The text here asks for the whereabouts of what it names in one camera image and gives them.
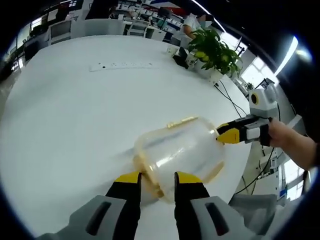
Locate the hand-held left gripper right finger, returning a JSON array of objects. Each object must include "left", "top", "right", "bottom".
[{"left": 174, "top": 171, "right": 256, "bottom": 240}]

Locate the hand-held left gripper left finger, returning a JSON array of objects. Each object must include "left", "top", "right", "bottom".
[{"left": 37, "top": 171, "right": 143, "bottom": 240}]

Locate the clear plastic buckle container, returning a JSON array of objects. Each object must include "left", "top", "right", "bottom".
[{"left": 133, "top": 115, "right": 226, "bottom": 201}]

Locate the person's right hand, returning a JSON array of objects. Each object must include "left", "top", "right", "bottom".
[{"left": 268, "top": 117, "right": 305, "bottom": 161}]

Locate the ceiling light strip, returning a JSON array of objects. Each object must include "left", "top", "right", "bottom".
[{"left": 274, "top": 36, "right": 300, "bottom": 76}]

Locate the white plant pot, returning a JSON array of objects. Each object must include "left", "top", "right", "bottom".
[{"left": 196, "top": 59, "right": 223, "bottom": 81}]

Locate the green potted plant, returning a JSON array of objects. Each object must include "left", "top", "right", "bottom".
[{"left": 187, "top": 27, "right": 244, "bottom": 77}]

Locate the small black box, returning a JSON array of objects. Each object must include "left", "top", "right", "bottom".
[{"left": 172, "top": 46, "right": 190, "bottom": 70}]

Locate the white power strip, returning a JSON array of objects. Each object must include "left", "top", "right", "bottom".
[{"left": 89, "top": 61, "right": 154, "bottom": 73}]

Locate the white shelf unit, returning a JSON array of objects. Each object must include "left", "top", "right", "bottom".
[{"left": 48, "top": 21, "right": 73, "bottom": 46}]

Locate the black table cable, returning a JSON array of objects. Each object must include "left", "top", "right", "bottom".
[{"left": 212, "top": 79, "right": 251, "bottom": 120}]

